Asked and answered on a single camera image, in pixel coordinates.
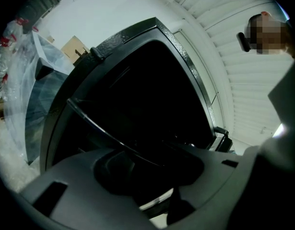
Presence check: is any black cabinet with glass door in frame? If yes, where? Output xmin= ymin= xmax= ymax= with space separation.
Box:
xmin=40 ymin=17 xmax=234 ymax=176

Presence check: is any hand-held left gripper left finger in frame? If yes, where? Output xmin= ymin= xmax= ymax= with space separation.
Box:
xmin=17 ymin=149 xmax=162 ymax=230

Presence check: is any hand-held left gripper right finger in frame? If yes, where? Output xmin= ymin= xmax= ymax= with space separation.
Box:
xmin=161 ymin=142 xmax=247 ymax=225

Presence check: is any large cardboard sheet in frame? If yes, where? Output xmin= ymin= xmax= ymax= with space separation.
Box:
xmin=60 ymin=35 xmax=91 ymax=65

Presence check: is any person's head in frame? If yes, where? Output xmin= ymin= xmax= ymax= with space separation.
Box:
xmin=244 ymin=11 xmax=295 ymax=59

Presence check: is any clear plastic bag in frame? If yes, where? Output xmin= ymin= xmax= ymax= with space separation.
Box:
xmin=3 ymin=29 xmax=75 ymax=166

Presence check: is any black equipment case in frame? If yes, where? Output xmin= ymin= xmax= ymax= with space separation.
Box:
xmin=16 ymin=0 xmax=59 ymax=35

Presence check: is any black head camera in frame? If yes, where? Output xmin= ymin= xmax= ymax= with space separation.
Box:
xmin=236 ymin=32 xmax=251 ymax=53

